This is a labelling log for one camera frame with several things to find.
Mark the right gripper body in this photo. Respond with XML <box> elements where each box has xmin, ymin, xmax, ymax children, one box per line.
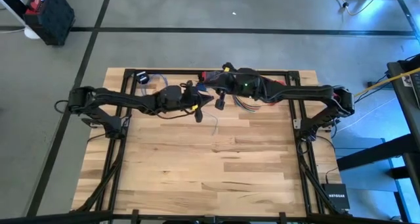
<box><xmin>215</xmin><ymin>62</ymin><xmax>266</xmax><ymax>110</ymax></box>

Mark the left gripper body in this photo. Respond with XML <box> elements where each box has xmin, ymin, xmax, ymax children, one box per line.
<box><xmin>157</xmin><ymin>80</ymin><xmax>203</xmax><ymax>123</ymax></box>

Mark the long blue cord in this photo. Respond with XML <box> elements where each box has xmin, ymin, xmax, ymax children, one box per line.
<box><xmin>205</xmin><ymin>109</ymin><xmax>219</xmax><ymax>135</ymax></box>

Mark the grey red pouch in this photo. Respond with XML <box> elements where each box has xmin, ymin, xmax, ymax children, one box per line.
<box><xmin>200</xmin><ymin>70</ymin><xmax>224</xmax><ymax>82</ymax></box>

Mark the black blue white adapter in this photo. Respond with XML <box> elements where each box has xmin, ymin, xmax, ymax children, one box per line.
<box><xmin>135</xmin><ymin>70</ymin><xmax>150</xmax><ymax>85</ymax></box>

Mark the black crate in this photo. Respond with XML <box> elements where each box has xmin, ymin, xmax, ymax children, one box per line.
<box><xmin>22</xmin><ymin>0</ymin><xmax>75</xmax><ymax>47</ymax></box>

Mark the white stand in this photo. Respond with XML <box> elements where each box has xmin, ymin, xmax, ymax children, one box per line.
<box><xmin>0</xmin><ymin>0</ymin><xmax>42</xmax><ymax>41</ymax></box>

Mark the black keyboard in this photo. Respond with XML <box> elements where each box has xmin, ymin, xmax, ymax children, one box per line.
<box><xmin>409</xmin><ymin>72</ymin><xmax>420</xmax><ymax>110</ymax></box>

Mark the black desk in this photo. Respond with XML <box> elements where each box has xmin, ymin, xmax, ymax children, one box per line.
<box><xmin>336</xmin><ymin>53</ymin><xmax>420</xmax><ymax>224</ymax></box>

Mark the short blue cord coil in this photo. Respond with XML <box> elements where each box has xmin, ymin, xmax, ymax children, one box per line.
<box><xmin>140</xmin><ymin>73</ymin><xmax>169</xmax><ymax>97</ymax></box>

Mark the black aluminium frame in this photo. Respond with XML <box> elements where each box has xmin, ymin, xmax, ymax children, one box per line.
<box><xmin>0</xmin><ymin>68</ymin><xmax>420</xmax><ymax>224</ymax></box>

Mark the long yellow cable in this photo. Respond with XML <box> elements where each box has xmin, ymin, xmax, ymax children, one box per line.
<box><xmin>353</xmin><ymin>66</ymin><xmax>420</xmax><ymax>99</ymax></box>

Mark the yellow cable with black plug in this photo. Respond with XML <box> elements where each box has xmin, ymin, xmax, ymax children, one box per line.
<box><xmin>314</xmin><ymin>0</ymin><xmax>385</xmax><ymax>16</ymax></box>

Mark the black Netgear switch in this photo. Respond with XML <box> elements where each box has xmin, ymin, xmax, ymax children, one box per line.
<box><xmin>320</xmin><ymin>183</ymin><xmax>351</xmax><ymax>210</ymax></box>

